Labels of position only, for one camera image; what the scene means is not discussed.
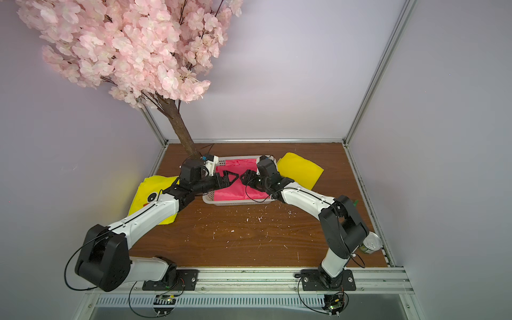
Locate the white plastic perforated basket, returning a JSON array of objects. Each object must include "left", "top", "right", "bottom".
[{"left": 202, "top": 155, "right": 273, "bottom": 206}]

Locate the right small circuit board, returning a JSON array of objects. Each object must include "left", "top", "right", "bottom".
[{"left": 322, "top": 292, "right": 349, "bottom": 315}]

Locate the pink raincoat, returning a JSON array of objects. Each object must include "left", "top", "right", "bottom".
[{"left": 213, "top": 158, "right": 267, "bottom": 201}]

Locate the left small circuit board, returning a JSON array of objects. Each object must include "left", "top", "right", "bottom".
[{"left": 153, "top": 294, "right": 177, "bottom": 317}]

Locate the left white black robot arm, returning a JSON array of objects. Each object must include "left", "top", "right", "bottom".
[{"left": 75, "top": 156, "right": 239, "bottom": 292}]

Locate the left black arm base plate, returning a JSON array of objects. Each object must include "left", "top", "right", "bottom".
[{"left": 142, "top": 269, "right": 199, "bottom": 291}]

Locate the white round tape roll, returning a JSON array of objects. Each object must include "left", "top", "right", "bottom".
[{"left": 359, "top": 231, "right": 383, "bottom": 255}]

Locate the pink cherry blossom tree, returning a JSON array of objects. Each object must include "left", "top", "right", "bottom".
[{"left": 17, "top": 0, "right": 243, "bottom": 159}]

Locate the aluminium front rail frame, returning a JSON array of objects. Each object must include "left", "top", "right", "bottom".
[{"left": 74, "top": 267, "right": 425, "bottom": 319}]

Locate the small circuit board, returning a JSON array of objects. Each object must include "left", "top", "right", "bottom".
[
  {"left": 153, "top": 294, "right": 177, "bottom": 317},
  {"left": 322, "top": 292, "right": 349, "bottom": 315}
]

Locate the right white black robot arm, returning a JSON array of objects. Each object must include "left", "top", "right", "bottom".
[{"left": 240, "top": 156, "right": 370, "bottom": 280}]

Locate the yellow duck face raincoat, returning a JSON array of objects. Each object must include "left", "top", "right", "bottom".
[{"left": 128, "top": 175, "right": 177, "bottom": 216}]

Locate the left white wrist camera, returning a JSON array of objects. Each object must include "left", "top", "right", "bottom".
[{"left": 201, "top": 154, "right": 219, "bottom": 176}]

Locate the plain yellow raincoat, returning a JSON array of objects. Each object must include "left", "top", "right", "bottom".
[{"left": 277, "top": 153, "right": 324, "bottom": 190}]

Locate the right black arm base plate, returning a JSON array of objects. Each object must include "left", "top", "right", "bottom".
[{"left": 294, "top": 269, "right": 357, "bottom": 291}]

